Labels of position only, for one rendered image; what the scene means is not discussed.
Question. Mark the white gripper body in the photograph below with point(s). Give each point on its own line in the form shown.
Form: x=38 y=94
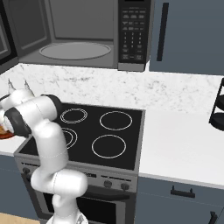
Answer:
x=2 y=119

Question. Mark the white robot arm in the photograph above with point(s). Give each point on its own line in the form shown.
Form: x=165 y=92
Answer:
x=48 y=137

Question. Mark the bowl with waffle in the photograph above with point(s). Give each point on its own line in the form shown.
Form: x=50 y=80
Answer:
x=7 y=134

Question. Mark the black microwave door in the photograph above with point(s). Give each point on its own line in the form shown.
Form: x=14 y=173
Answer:
x=5 y=43

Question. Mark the grey microwave oven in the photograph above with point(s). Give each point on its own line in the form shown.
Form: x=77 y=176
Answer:
x=87 y=29

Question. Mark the oven door with window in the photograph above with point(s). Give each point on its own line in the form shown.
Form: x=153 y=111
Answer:
x=116 y=208

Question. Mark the blue-grey base cupboard door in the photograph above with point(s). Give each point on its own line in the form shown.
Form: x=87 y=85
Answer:
x=169 y=211

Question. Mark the grey oven knob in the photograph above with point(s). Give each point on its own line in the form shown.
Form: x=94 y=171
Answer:
x=26 y=171
x=124 y=186
x=108 y=184

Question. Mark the blue-grey base cupboard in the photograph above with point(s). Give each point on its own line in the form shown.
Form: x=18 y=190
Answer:
x=14 y=186

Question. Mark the black hob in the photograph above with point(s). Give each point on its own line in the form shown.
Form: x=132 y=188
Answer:
x=110 y=134

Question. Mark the steel oven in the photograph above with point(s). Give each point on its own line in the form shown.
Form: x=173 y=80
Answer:
x=116 y=180

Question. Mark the blue-grey drawer front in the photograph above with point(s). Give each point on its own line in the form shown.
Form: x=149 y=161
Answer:
x=157 y=188

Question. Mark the blue-grey wall cupboard door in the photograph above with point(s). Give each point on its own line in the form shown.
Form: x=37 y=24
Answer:
x=192 y=35

